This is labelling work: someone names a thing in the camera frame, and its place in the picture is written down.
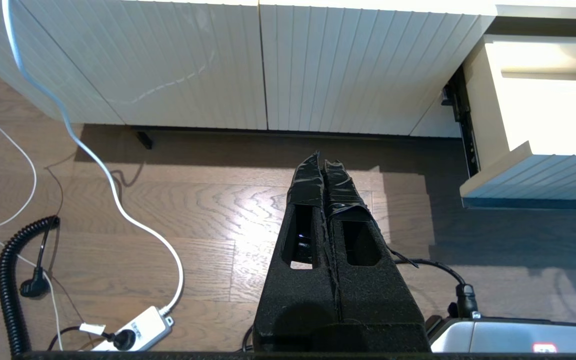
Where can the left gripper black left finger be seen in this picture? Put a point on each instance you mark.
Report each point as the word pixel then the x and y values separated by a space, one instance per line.
pixel 293 300

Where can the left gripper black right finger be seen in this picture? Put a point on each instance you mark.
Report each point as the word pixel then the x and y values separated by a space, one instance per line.
pixel 383 305

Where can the white cabinet drawer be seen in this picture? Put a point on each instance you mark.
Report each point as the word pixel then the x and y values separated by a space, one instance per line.
pixel 543 180

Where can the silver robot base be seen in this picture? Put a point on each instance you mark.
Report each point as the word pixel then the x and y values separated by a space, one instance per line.
pixel 518 335

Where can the black rectangular block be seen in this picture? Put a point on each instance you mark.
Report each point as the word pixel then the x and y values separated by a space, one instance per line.
pixel 144 139

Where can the white tv cabinet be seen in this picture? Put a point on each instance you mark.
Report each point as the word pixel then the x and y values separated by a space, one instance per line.
pixel 193 60

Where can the white power strip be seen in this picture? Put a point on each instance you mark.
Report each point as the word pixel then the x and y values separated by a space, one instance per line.
pixel 143 327

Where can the black drawer slide rail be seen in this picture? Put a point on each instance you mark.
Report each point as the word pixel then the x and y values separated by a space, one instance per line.
pixel 465 125

